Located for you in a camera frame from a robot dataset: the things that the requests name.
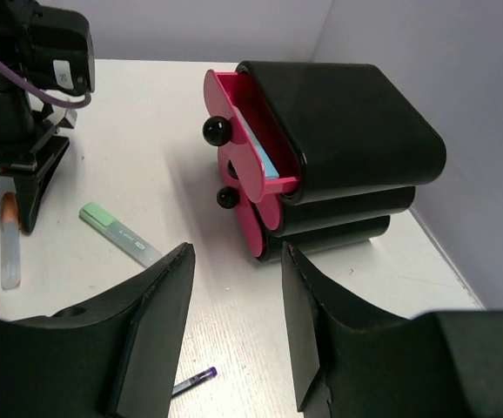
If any pink top drawer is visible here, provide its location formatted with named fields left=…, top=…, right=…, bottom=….
left=203, top=70, right=299, bottom=203

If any black drawer cabinet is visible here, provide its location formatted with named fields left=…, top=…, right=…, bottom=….
left=237, top=61, right=446, bottom=262

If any green highlighter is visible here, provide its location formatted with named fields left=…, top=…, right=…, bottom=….
left=78, top=202, right=163, bottom=268

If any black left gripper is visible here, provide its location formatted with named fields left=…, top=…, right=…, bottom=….
left=0, top=1, right=95, bottom=233

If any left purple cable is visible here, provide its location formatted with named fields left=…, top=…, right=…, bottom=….
left=0, top=37, right=92, bottom=110

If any orange highlighter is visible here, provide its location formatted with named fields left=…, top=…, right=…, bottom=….
left=0, top=192, right=21, bottom=290

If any purple pen refill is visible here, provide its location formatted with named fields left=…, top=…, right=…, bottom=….
left=171, top=367, right=218, bottom=398

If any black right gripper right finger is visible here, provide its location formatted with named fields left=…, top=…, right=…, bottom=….
left=281, top=245, right=503, bottom=417

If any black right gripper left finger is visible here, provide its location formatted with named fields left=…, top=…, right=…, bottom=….
left=0, top=243, right=196, bottom=417

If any light blue highlighter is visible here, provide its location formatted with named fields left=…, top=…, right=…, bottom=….
left=239, top=111, right=279, bottom=179

